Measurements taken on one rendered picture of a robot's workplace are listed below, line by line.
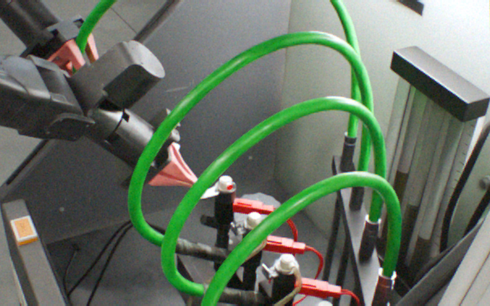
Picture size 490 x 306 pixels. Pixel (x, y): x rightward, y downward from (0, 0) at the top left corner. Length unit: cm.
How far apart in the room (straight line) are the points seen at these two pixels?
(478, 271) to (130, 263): 74
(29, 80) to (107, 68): 10
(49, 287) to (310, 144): 53
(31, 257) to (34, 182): 16
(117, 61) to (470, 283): 43
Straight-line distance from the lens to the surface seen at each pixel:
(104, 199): 125
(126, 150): 83
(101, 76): 77
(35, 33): 88
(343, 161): 100
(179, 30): 112
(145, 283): 119
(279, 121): 65
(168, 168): 85
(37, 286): 104
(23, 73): 72
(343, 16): 87
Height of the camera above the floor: 170
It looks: 36 degrees down
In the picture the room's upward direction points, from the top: 3 degrees clockwise
